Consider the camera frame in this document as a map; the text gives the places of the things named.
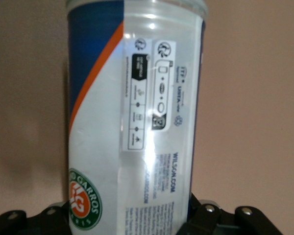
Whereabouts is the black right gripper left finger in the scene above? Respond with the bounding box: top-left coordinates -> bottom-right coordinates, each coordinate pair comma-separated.
0,201 -> 72,235

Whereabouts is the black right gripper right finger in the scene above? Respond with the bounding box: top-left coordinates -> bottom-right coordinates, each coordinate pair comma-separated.
177,193 -> 286,235

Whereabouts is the clear white-blue tennis ball can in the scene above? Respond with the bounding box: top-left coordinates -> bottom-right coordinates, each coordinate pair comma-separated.
64,0 -> 209,235

